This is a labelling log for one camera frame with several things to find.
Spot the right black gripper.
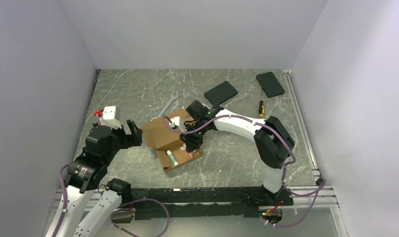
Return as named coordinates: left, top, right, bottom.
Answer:
left=180, top=119, right=207, bottom=153

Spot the brown cardboard box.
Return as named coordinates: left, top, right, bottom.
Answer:
left=142, top=118, right=202, bottom=172

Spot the green white glue stick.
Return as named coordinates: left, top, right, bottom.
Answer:
left=166, top=150, right=179, bottom=166

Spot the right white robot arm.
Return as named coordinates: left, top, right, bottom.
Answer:
left=169, top=100, right=295, bottom=205

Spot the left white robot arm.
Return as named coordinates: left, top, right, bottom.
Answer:
left=46, top=119, right=142, bottom=237

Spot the silver open-end wrench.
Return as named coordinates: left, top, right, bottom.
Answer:
left=151, top=91, right=179, bottom=121

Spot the yellow black screwdriver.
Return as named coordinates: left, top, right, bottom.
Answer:
left=258, top=89, right=265, bottom=117

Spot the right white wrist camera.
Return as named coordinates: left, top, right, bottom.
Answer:
left=169, top=117, right=187, bottom=132

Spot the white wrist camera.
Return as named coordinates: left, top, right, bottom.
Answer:
left=94, top=106, right=121, bottom=129
left=169, top=117, right=187, bottom=132

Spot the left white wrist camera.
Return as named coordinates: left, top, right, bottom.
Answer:
left=94, top=106, right=121, bottom=129

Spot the black flat network switch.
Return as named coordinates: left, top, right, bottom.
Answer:
left=204, top=80, right=238, bottom=106

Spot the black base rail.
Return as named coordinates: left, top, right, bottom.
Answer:
left=122, top=186, right=294, bottom=220

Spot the black ported switch box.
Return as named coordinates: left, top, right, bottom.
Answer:
left=255, top=72, right=285, bottom=98

